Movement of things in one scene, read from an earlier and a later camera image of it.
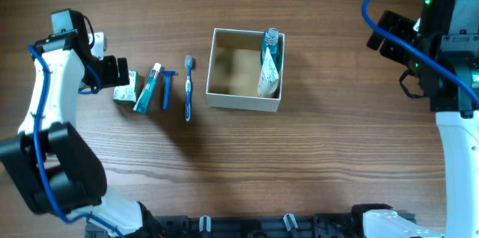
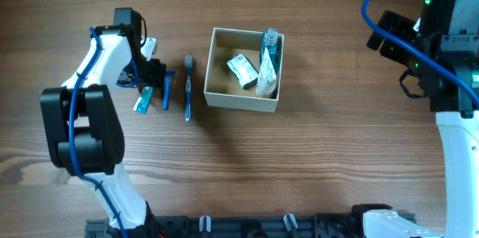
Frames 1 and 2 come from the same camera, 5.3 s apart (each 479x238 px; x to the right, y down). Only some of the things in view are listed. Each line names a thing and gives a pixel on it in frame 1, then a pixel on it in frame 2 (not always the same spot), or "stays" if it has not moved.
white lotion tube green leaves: [269, 80] stays
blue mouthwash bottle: [272, 42] stays
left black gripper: [111, 78] to [155, 75]
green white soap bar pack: [128, 94] to [244, 69]
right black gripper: [390, 49] stays
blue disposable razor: [167, 74] stays
